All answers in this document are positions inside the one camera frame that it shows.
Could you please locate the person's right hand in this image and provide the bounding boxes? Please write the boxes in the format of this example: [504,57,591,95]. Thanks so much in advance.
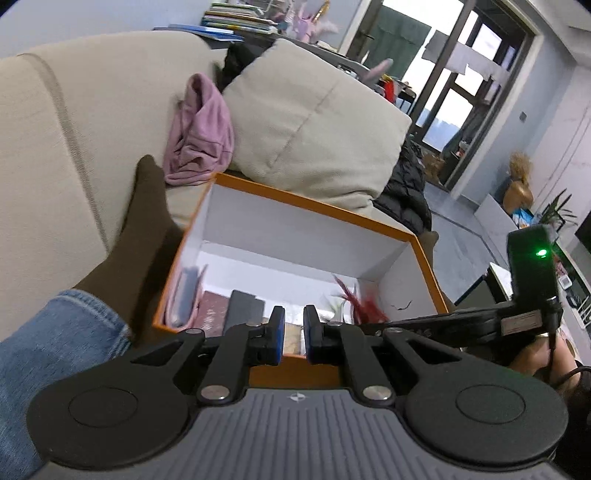
[509,333,578,384]

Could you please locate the person's foot brown sock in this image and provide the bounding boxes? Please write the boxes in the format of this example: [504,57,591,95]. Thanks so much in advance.
[417,230,440,260]
[73,154,186,343]

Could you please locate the grey small box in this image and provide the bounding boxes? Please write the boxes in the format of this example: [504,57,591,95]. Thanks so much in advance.
[225,289,267,334]

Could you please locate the blue folder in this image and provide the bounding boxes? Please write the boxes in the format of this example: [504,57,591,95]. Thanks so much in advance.
[168,24,245,38]

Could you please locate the black puffer jacket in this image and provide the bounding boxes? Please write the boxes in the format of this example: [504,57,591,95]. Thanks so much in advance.
[372,137,433,237]

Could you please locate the person's left foot brown sock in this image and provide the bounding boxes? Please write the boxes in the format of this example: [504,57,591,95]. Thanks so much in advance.
[73,154,186,343]

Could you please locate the beige sofa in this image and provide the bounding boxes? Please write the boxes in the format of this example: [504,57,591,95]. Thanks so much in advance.
[0,30,430,342]

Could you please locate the black cable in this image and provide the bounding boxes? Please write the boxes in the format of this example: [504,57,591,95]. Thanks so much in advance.
[546,331,591,394]

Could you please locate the green potted plant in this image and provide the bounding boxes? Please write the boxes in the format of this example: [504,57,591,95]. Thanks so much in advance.
[539,188,579,232]

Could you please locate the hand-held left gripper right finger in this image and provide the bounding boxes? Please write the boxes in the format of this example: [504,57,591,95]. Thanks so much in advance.
[302,305,463,408]

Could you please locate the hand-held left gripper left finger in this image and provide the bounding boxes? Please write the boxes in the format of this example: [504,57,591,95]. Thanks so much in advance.
[130,305,285,407]

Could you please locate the gold bust statue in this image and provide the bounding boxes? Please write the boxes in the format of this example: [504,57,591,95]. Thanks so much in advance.
[502,152,535,217]

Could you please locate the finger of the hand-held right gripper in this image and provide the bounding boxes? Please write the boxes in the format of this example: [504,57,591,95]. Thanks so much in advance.
[358,309,505,354]

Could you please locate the orange cardboard box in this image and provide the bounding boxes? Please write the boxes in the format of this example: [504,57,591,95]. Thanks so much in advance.
[152,172,456,389]

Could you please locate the stack of books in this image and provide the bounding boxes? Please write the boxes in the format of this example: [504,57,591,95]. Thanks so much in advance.
[201,2,279,36]

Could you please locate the gold brown small box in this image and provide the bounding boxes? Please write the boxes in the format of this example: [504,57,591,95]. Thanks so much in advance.
[283,322,307,357]

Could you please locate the person's right foot brown sock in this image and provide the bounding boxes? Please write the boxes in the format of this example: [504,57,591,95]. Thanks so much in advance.
[417,230,440,260]

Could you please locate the purple small box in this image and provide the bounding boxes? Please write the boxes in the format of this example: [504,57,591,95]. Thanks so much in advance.
[198,290,232,334]

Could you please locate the pink cloth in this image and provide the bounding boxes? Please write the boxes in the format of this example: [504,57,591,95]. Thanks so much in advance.
[164,72,235,186]

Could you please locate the pink plush toy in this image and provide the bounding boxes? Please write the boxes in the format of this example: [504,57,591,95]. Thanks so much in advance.
[276,0,343,44]

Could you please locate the glass balcony door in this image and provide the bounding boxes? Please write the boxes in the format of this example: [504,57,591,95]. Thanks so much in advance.
[338,0,540,197]

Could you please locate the red feather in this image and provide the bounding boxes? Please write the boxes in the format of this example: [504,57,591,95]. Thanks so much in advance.
[331,273,389,325]

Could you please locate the beige cushion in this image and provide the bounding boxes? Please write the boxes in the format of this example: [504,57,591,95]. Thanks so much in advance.
[222,39,413,214]

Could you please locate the person's left leg in jeans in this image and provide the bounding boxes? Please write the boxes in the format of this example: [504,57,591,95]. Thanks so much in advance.
[0,288,134,480]

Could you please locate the dark cloth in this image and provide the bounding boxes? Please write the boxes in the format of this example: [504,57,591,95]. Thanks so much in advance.
[216,41,266,92]

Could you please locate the person's right forearm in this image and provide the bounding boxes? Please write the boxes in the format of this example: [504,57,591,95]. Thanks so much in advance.
[551,362,591,480]

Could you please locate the white hanging clothes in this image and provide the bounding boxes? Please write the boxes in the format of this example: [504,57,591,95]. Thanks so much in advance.
[421,28,505,81]

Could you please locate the green hanging cloth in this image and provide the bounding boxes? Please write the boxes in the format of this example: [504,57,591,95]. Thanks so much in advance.
[362,4,433,80]

